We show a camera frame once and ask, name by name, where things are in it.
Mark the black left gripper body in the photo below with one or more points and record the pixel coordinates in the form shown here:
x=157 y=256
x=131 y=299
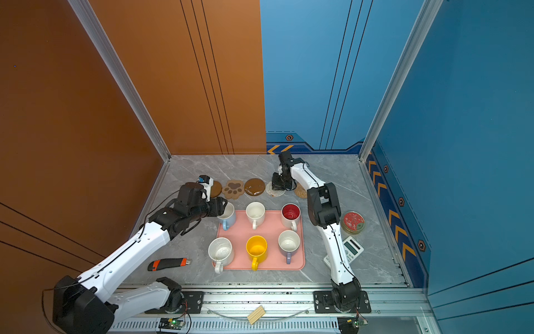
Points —
x=215 y=207

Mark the yellow mug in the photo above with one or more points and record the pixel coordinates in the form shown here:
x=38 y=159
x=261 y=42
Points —
x=257 y=250

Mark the chipped brown wooden coaster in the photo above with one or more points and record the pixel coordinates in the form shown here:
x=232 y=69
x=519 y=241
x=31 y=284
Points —
x=254 y=187

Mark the circuit board right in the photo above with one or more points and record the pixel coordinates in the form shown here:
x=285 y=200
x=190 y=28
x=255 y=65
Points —
x=351 y=325

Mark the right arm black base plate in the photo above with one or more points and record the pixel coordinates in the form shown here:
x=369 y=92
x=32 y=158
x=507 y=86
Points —
x=324 y=303

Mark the aluminium front rail frame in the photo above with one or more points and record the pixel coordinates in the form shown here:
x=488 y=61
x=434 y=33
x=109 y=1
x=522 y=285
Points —
x=284 y=308

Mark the orange black utility knife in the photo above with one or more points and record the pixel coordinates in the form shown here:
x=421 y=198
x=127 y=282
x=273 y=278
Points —
x=168 y=263

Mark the green circuit board left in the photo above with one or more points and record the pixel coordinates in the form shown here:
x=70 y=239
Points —
x=172 y=325

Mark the grey aluminium corner post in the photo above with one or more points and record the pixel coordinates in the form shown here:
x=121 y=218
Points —
x=422 y=25
x=95 y=31

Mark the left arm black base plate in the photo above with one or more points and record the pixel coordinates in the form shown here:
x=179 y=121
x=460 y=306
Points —
x=185 y=302

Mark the light blue mug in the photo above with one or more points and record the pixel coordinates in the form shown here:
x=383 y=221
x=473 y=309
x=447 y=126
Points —
x=228 y=218

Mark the grey aluminium corner post left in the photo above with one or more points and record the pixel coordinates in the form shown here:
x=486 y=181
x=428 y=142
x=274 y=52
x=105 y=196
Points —
x=95 y=31

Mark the tan rattan coaster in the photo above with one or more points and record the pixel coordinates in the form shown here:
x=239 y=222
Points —
x=300 y=191

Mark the small wooden block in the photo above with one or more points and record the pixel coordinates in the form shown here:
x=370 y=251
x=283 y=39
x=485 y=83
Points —
x=256 y=315

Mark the round brown wooden coaster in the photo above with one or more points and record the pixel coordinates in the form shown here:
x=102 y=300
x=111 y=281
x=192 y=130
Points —
x=215 y=188

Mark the grey aluminium corner post right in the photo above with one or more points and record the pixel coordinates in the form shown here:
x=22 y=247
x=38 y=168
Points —
x=422 y=25

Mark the white scientific calculator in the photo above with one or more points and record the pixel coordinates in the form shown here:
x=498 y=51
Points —
x=350 y=246

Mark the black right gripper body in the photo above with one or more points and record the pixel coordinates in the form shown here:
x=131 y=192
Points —
x=281 y=181

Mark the cream multicolour woven coaster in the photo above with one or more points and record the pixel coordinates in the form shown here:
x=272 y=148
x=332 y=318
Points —
x=273 y=192

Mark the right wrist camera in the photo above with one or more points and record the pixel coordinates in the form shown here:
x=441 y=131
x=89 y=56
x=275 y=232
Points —
x=286 y=159

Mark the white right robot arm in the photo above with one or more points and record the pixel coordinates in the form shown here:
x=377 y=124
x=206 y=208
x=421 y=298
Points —
x=325 y=214

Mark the white mug red inside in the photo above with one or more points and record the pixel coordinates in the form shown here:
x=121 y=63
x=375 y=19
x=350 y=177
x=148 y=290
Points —
x=290 y=216

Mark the white mug back middle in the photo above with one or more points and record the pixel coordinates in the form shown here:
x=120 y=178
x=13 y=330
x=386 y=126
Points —
x=256 y=213

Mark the paw shaped cork coaster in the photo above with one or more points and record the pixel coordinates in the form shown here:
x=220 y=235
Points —
x=233 y=189

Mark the lilac mug white inside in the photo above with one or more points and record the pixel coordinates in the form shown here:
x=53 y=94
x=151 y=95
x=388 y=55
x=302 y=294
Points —
x=288 y=243

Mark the white mug front left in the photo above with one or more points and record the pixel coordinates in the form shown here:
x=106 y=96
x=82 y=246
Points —
x=221 y=253

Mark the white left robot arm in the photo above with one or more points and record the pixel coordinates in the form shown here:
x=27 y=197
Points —
x=90 y=302

